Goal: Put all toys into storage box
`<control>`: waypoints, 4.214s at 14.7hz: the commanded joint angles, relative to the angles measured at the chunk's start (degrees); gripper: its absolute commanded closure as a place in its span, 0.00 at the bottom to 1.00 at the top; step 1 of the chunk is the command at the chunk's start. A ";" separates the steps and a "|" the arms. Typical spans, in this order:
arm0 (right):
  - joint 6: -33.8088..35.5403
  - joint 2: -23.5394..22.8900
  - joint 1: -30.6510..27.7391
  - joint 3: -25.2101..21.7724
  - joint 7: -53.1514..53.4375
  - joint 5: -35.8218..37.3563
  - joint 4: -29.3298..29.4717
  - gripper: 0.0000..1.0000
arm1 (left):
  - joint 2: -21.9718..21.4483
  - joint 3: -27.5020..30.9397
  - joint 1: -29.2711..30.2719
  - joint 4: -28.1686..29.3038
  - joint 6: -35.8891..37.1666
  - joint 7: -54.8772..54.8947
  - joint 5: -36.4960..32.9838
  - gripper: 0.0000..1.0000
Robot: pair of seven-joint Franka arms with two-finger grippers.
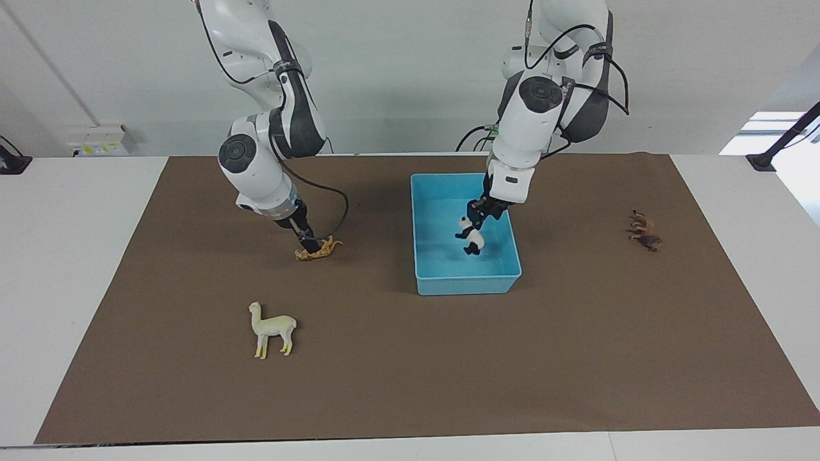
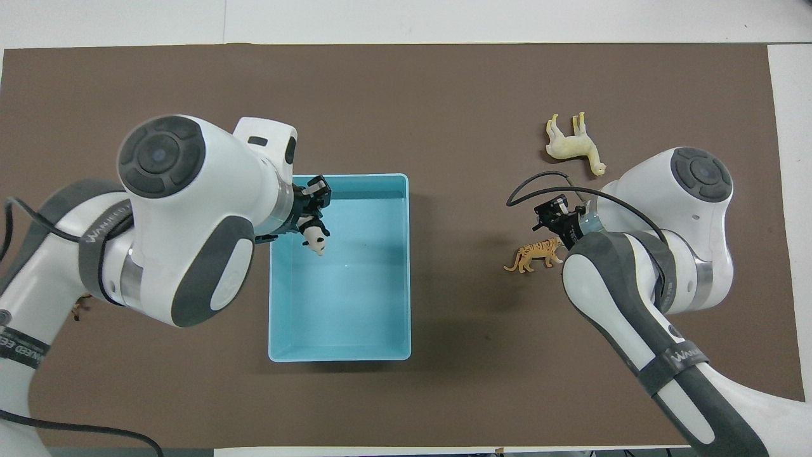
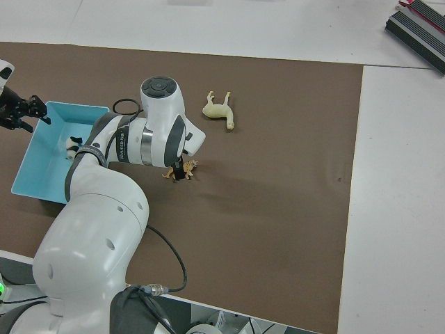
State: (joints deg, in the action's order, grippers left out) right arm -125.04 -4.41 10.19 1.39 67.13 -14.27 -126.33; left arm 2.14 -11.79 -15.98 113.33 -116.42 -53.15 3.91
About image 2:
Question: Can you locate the orange striped tiger toy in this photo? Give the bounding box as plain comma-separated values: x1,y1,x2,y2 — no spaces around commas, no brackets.
503,237,565,274

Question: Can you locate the brown table mat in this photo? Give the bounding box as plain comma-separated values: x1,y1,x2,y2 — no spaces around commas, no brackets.
0,43,808,448

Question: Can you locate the light blue storage box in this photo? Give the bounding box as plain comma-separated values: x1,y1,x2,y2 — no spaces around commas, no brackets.
268,173,412,363

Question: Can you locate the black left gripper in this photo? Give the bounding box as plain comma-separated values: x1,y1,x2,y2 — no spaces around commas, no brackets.
291,175,332,234

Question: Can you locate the cream llama toy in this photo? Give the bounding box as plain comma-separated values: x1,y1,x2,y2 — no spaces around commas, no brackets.
545,112,608,179

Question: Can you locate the black and white panda toy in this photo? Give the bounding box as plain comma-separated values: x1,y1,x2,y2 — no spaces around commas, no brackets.
299,216,331,257

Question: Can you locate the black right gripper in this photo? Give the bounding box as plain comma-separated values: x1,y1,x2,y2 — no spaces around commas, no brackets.
534,195,587,250

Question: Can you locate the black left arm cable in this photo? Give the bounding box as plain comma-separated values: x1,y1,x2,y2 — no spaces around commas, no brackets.
0,197,164,457

